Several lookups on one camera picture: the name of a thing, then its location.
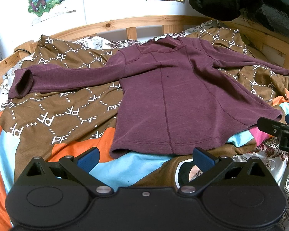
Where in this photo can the brown PF patterned blanket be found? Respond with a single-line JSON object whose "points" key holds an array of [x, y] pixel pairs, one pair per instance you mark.
{"points": [[62, 105]]}

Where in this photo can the white wall pipe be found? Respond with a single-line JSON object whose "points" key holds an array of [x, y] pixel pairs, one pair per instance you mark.
{"points": [[83, 2]]}

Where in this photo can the wooden bed frame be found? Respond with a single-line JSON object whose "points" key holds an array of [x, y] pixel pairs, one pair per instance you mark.
{"points": [[259, 35]]}

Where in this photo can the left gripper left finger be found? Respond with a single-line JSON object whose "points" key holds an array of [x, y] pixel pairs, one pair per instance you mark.
{"points": [[78, 168]]}

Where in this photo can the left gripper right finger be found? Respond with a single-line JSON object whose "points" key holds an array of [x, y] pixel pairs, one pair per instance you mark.
{"points": [[213, 169]]}

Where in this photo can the maroon long-sleeve shirt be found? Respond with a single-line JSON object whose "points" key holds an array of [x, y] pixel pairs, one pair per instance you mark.
{"points": [[177, 93]]}

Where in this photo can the floral white bed sheet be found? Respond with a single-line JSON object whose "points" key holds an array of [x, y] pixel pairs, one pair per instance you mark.
{"points": [[96, 42]]}

